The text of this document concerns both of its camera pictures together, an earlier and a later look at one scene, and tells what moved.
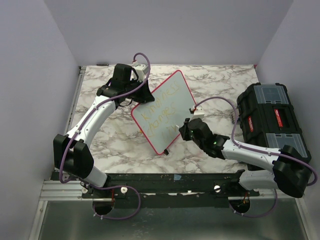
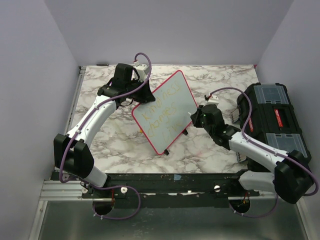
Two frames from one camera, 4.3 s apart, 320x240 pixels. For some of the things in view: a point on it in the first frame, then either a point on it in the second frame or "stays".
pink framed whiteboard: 160,120 stays
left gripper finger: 149,97 stays
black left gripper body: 139,95 stays
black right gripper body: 187,134 to 199,121
